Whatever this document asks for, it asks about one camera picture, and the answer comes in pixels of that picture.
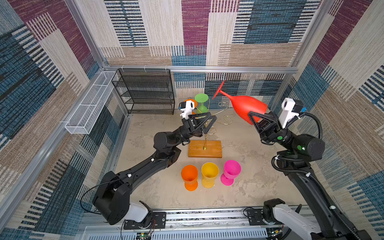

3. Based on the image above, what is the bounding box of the orange wine glass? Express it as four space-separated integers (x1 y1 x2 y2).
185 99 198 109
181 165 198 192

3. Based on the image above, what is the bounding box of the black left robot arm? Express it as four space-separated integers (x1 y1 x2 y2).
93 112 217 228

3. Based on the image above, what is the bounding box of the black corrugated cable conduit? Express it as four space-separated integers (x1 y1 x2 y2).
271 112 361 240

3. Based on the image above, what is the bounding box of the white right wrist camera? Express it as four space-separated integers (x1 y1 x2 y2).
279 98 307 128

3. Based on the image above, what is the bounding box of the gold wire glass rack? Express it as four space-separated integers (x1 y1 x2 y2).
196 100 234 150

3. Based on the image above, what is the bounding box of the white slotted cable duct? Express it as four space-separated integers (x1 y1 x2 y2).
119 227 268 240

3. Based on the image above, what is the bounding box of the green wine glass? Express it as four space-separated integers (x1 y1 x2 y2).
195 93 209 114

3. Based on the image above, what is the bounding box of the white wire mesh basket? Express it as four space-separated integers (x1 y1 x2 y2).
65 71 116 135

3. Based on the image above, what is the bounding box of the yellow wine glass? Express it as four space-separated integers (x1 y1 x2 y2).
202 163 220 189

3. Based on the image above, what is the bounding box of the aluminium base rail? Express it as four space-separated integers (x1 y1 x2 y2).
77 205 334 232

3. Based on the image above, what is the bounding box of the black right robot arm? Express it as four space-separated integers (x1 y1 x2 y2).
248 112 371 240

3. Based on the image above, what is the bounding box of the pink wine glass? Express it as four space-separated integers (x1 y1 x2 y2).
221 160 242 186

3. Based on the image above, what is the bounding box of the red wine glass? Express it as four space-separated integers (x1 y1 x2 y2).
213 81 268 125

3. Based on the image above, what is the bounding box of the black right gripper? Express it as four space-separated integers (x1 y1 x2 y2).
247 111 296 152

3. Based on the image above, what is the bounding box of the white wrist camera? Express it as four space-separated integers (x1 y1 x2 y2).
279 98 307 128
179 102 194 120

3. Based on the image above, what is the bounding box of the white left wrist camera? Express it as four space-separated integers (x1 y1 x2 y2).
179 102 194 120

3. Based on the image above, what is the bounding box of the wooden rack base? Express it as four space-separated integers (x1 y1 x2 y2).
188 140 223 159

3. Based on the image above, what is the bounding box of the black wire mesh shelf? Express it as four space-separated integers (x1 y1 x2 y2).
112 69 175 115

